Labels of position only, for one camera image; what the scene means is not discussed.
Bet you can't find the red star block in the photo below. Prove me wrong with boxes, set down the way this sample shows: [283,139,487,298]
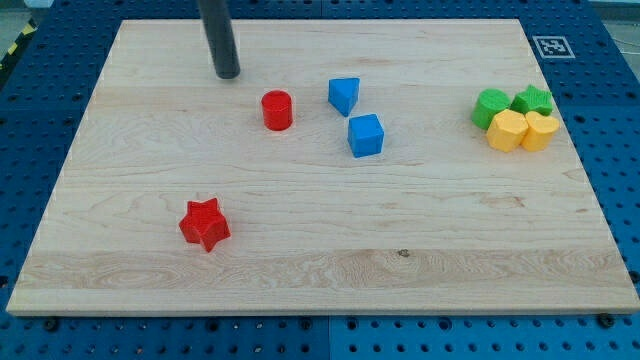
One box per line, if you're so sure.
[179,198,231,252]

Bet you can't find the green star block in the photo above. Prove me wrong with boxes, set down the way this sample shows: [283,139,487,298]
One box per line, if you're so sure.
[510,85,553,116]

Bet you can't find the wooden board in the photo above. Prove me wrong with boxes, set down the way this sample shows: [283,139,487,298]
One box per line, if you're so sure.
[7,19,639,316]

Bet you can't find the blue cube block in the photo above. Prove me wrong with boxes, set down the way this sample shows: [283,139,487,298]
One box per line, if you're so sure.
[347,114,384,158]

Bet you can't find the red cylinder block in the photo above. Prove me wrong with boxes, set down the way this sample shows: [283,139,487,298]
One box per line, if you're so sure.
[261,90,293,131]

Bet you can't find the blue triangle block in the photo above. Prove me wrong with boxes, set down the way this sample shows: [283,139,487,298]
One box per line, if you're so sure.
[328,78,360,117]

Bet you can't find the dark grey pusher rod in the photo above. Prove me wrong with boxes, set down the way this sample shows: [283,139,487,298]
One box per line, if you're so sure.
[197,0,241,80]

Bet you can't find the green cylinder block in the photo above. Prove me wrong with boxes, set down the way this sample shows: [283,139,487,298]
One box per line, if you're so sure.
[471,88,511,130]

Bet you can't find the yellow hexagon block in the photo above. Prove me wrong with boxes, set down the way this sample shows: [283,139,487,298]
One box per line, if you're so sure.
[486,109,529,152]

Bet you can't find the yellow heart block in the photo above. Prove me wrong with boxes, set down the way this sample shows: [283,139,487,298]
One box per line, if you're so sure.
[521,111,560,152]

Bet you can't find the white fiducial marker tag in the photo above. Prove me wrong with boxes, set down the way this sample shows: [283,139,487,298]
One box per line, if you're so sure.
[533,35,575,59]

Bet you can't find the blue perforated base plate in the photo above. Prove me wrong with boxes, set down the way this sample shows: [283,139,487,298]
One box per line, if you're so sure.
[1,1,639,359]

